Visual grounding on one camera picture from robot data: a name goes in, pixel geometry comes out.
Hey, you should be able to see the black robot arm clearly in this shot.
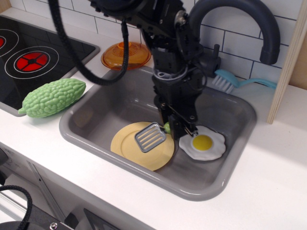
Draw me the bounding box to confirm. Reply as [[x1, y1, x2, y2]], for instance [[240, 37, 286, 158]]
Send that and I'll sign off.
[[90, 0, 206, 139]]

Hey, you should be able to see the black braided cable lower left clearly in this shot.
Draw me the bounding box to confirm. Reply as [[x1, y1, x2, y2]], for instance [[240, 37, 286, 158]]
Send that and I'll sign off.
[[0, 185, 33, 230]]

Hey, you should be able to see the grey spatula with green handle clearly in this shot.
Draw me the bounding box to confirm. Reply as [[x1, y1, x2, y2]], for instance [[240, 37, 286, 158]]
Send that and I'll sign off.
[[134, 122, 174, 153]]

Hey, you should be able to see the orange transparent pot lid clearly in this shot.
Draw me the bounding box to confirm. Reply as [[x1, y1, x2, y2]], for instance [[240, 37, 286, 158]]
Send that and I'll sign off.
[[101, 42, 151, 70]]

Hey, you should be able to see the green toy bitter gourd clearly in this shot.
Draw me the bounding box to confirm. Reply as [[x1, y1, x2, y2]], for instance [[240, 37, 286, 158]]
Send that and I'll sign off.
[[18, 79, 86, 118]]

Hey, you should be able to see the teal dish brush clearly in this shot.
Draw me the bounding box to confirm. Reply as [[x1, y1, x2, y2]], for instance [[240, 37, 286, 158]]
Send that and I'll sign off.
[[212, 69, 277, 93]]

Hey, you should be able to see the dark grey sink faucet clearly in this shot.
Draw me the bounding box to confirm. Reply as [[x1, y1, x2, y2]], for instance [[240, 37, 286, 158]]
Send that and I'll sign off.
[[189, 0, 281, 81]]

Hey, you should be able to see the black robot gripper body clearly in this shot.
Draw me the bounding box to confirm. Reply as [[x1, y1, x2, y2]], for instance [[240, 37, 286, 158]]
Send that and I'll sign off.
[[151, 67, 207, 142]]

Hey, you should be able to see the grey plastic sink basin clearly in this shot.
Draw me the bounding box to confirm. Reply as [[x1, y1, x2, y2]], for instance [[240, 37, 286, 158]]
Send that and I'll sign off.
[[59, 67, 257, 201]]

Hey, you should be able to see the wooden side panel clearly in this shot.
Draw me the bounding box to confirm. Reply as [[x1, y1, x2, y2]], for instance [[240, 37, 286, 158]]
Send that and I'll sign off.
[[266, 0, 307, 124]]

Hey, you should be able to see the black toy stove top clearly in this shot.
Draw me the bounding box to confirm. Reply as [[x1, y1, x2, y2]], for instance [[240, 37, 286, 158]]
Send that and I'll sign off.
[[0, 15, 101, 117]]

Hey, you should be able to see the black base with screw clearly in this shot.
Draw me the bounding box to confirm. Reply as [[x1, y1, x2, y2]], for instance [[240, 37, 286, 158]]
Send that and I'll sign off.
[[0, 201, 72, 230]]

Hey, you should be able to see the yellow plastic plate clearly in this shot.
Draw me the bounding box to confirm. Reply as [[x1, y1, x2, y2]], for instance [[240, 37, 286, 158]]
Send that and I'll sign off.
[[110, 122, 175, 171]]

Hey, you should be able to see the toy fried egg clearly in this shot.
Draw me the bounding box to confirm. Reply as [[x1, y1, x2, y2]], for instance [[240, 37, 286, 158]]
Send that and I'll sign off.
[[179, 126, 226, 161]]

